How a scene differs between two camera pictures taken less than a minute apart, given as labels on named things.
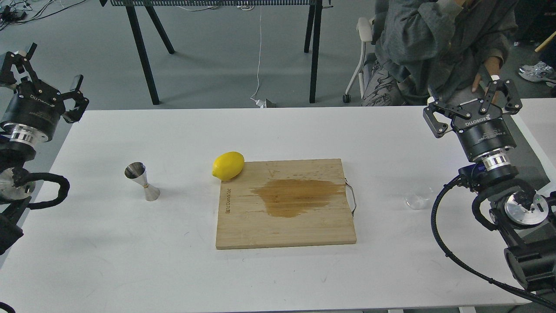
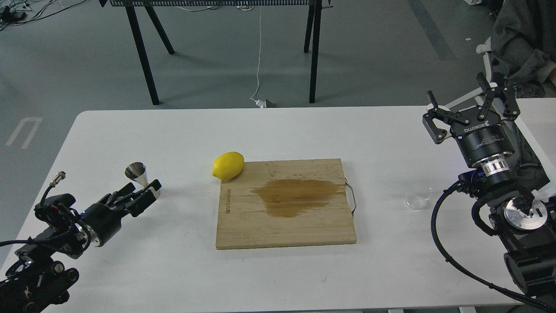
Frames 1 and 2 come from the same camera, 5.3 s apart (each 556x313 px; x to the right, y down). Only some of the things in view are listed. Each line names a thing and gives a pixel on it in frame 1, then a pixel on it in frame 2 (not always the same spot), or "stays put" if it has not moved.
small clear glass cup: [419, 197] stays put
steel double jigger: [137, 171] stays put
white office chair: [365, 27] → [484, 49]
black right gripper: [483, 134] stays put
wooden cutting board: [285, 203] stays put
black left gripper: [35, 108] → [101, 221]
